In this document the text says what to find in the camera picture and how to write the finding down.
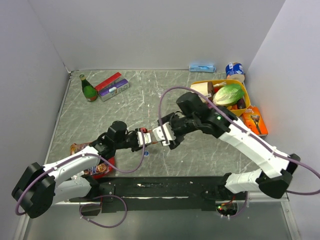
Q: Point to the purple silver box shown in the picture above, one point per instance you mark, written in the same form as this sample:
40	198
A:
115	89

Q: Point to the red flat box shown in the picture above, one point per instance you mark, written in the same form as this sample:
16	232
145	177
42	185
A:
109	81

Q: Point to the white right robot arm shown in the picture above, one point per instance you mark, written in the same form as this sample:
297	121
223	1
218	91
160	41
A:
275	172

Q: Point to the green glass bottle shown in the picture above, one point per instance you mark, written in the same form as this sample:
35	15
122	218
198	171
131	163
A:
88	90

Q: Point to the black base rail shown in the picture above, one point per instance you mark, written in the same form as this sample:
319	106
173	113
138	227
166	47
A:
160	193

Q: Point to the red snack bag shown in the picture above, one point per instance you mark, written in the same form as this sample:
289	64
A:
96	172

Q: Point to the beige paper roll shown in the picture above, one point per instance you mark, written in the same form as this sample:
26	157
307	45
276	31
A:
205	88

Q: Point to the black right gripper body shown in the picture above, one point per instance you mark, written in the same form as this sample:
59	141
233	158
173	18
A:
181	126

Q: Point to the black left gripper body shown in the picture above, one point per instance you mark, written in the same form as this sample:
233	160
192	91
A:
129	141

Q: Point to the blue tissue pack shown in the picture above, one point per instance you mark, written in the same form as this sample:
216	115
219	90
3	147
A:
202	68

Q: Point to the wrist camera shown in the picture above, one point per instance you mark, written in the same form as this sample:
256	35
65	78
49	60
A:
164	134
141	136

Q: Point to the orange tea bottle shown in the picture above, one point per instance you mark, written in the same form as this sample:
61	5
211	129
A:
150	138

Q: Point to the orange razor package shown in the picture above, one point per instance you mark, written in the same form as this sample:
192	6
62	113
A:
252	118

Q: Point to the yellow plastic basket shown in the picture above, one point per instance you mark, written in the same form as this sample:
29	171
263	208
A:
218	84

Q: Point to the blue white can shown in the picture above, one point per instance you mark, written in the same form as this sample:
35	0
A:
235	71

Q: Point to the purple eggplant toy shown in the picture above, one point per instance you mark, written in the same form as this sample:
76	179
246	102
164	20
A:
241	104

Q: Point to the green cabbage toy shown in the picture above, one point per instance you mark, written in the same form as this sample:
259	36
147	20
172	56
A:
228	95

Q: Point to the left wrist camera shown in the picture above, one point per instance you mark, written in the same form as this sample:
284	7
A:
141	136

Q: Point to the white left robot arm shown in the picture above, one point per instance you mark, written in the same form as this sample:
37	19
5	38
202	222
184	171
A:
38	186

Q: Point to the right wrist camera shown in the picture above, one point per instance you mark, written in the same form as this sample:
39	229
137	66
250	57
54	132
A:
164	134

